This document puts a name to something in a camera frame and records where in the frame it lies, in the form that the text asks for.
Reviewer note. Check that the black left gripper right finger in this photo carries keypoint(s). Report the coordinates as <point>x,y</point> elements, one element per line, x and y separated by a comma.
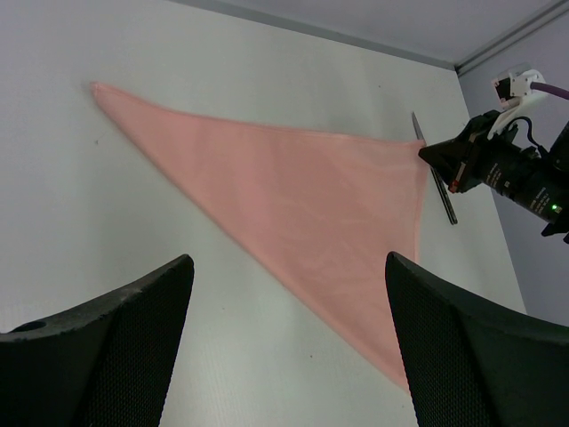
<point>472,362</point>

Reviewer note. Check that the pink cloth napkin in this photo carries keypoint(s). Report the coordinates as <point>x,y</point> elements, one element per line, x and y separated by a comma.
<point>319,211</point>

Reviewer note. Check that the steel knife dark handle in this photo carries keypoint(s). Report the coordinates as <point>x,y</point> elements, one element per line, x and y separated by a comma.
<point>440,185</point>

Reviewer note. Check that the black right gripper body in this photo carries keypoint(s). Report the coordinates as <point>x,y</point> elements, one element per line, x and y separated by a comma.
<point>459,160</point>

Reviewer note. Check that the right aluminium frame post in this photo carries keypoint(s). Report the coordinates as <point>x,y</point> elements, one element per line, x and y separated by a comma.
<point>511,36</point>

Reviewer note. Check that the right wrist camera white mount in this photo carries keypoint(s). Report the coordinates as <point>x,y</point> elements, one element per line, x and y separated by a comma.
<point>516,96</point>

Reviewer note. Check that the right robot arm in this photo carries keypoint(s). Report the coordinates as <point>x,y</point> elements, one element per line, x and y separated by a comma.
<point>534,177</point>

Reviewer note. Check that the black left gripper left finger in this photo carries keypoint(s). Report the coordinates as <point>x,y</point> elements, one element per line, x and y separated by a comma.
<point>105,362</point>

